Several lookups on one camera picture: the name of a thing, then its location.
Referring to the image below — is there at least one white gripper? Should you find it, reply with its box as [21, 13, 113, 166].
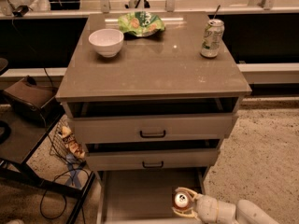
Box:
[172, 187, 236, 224]

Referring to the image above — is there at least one red coke can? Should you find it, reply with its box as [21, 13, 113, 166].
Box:
[174, 191, 190, 211]

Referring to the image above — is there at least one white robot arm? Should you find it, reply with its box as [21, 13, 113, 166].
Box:
[172, 187, 279, 224]

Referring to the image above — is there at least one open bottom drawer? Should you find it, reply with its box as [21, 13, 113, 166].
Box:
[96, 168, 205, 224]

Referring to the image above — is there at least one grey drawer cabinet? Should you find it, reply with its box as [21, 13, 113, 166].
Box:
[55, 11, 252, 224]

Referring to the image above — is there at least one green white soda can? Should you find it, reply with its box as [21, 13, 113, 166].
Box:
[200, 19, 224, 58]

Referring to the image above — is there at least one snack bag in basket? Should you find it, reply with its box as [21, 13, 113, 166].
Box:
[62, 126, 85, 160]

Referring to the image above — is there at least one brown black bag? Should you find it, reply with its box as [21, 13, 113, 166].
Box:
[3, 76, 59, 122]

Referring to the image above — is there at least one white bowl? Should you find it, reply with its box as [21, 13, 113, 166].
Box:
[89, 29, 124, 58]

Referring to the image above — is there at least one black side table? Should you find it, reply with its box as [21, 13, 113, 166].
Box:
[0, 108, 95, 224]

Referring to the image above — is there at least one green chip bag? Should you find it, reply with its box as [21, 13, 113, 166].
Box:
[118, 11, 165, 37]

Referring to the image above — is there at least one middle drawer with black handle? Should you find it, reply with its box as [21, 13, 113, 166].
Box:
[86, 148, 219, 171]

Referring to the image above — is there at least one drawer with black handle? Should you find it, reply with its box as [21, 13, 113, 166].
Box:
[86, 148, 219, 171]
[68, 113, 237, 144]

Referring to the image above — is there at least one top drawer with black handle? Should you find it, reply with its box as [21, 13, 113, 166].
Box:
[68, 113, 237, 144]

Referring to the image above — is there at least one black cable on floor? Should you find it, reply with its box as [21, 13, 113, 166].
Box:
[38, 133, 92, 224]

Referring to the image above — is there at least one wire basket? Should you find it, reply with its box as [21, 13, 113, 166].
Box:
[50, 117, 85, 163]

